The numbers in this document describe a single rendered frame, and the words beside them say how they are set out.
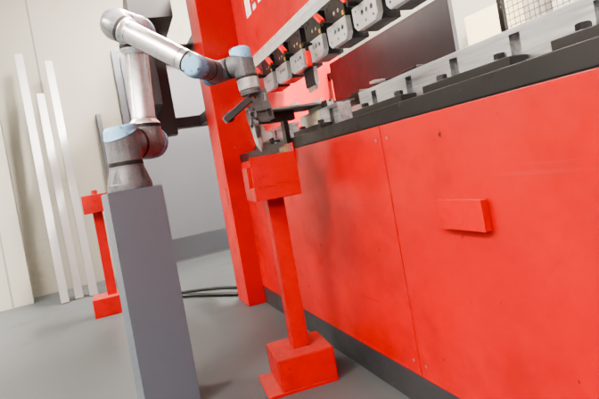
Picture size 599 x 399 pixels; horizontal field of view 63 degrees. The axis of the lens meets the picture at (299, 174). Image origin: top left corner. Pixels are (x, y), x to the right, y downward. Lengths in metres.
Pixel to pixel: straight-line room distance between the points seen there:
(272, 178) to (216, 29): 1.50
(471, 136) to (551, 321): 0.40
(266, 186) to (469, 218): 0.75
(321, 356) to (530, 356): 0.83
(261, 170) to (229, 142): 1.23
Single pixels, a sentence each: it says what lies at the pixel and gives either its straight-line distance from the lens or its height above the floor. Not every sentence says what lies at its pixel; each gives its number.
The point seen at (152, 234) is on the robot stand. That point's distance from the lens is 1.74.
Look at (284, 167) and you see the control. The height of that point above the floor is 0.76.
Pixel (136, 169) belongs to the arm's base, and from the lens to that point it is 1.76.
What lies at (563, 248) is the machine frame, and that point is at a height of 0.53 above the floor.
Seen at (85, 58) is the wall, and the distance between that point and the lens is 5.23.
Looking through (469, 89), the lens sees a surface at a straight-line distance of 1.10.
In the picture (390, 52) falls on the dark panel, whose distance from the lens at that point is 2.51.
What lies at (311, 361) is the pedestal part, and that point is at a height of 0.09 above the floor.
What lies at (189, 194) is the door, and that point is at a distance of 5.15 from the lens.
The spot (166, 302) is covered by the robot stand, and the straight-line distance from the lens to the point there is 1.77.
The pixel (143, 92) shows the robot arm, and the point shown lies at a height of 1.12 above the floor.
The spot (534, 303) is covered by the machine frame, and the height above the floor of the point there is 0.41.
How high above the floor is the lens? 0.76
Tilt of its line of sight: 1 degrees down
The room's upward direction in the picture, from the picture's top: 10 degrees counter-clockwise
